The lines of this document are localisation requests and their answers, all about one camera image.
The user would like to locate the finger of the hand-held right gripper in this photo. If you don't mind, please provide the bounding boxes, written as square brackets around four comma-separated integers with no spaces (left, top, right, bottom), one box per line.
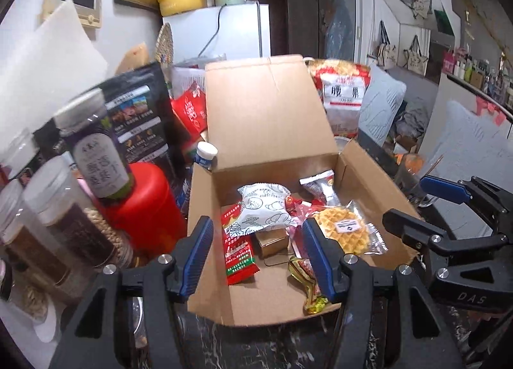
[420,176,513,233]
[383,209,513,293]

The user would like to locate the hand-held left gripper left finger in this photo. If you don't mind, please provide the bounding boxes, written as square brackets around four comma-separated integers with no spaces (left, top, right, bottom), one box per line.
[50,217,214,369]

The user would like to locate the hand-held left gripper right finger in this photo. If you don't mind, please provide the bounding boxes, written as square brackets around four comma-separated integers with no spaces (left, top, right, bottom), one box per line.
[302,219,461,369]

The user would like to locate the red gold snack wrapper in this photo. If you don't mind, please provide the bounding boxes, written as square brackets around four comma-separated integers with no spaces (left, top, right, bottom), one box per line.
[288,256,334,314]

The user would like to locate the clear waffle packet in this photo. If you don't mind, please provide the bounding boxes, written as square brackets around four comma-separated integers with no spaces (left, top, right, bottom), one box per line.
[302,200,389,257]

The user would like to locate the long red snack packet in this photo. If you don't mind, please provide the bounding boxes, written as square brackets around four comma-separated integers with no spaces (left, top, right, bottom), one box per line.
[220,204,261,287]

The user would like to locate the white printed bread packet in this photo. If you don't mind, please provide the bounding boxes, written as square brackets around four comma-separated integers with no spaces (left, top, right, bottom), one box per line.
[236,181,299,235]

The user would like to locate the cardboard box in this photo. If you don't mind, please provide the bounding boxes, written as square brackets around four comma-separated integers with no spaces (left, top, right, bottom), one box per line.
[186,54,421,327]

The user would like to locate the pink snack packet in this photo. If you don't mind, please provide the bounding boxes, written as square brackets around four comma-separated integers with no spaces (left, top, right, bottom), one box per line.
[289,225,307,261]

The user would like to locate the glass mug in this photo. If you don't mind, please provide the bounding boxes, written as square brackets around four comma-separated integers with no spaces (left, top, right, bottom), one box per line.
[393,164,439,209]

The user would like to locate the orange printed bag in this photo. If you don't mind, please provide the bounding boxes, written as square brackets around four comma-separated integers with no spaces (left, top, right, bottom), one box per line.
[395,152,425,169]

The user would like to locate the small gold box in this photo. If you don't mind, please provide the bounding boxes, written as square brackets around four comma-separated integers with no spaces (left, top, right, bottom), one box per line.
[254,229,290,259]

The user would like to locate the grey quilted pillow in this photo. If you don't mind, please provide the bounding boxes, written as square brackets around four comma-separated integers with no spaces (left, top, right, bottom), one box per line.
[358,64,407,139]
[419,100,513,189]

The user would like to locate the small red snack packet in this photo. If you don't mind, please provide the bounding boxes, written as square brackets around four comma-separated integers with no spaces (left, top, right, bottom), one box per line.
[285,195,317,217]

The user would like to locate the silver snack packet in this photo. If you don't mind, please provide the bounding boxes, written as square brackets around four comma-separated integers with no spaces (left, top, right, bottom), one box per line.
[299,169,341,207]

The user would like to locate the red plastic canister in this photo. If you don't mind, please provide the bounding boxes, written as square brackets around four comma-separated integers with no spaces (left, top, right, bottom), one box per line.
[96,161,189,269]

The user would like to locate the white cap blue bottle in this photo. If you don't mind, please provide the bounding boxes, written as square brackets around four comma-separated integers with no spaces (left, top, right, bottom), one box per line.
[180,141,219,209]

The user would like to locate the row of cosmetic bottles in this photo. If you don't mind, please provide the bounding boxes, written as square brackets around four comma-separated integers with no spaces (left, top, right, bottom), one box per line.
[441,46,513,109]

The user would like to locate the dark jar white label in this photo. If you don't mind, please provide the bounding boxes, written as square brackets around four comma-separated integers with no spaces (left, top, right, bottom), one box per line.
[53,88,135,203]

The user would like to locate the clear jar pale nuts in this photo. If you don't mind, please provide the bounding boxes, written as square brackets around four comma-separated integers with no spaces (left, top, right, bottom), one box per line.
[22,155,133,273]

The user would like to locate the large cashew bag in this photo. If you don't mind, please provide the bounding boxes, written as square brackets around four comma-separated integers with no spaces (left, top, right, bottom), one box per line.
[308,58,371,139]

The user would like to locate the red foil bag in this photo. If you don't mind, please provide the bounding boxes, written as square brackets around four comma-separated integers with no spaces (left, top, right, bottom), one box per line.
[170,80,208,145]

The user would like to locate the black stand-up pouch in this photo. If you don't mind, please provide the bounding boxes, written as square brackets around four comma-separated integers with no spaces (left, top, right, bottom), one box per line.
[32,61,189,209]

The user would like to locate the canvas tote bag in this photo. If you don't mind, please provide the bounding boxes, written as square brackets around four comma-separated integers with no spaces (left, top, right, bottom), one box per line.
[366,20,399,69]

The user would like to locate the clear jar brown contents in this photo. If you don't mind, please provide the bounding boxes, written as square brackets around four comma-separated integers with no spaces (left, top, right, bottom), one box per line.
[0,179,71,289]

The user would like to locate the white printed paper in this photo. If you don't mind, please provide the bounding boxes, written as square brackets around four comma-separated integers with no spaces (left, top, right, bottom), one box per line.
[172,54,227,93]

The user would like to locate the blue plastic garment cover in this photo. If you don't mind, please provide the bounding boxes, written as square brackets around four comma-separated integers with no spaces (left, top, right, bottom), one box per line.
[324,0,355,61]

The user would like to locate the tan paper bag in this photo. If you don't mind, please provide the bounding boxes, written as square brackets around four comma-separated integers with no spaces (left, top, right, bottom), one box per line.
[116,41,150,75]

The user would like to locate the clear jar black label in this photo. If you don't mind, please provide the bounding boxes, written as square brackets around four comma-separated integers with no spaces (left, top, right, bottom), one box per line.
[0,129,38,185]

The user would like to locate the woven straw fan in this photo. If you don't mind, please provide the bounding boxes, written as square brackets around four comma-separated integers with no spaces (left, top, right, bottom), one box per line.
[154,21,175,69]

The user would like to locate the white refrigerator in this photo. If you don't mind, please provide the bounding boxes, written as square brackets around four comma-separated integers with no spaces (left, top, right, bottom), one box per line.
[162,1,271,65]

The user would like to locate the brown door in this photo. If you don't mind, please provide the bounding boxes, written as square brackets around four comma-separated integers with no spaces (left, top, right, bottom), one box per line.
[256,0,289,58]

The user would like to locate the white foam board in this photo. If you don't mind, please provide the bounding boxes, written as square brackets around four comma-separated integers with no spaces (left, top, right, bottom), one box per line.
[0,0,109,153]

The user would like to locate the black power cable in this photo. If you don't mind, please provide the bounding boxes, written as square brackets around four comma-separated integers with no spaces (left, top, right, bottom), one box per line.
[198,6,225,59]

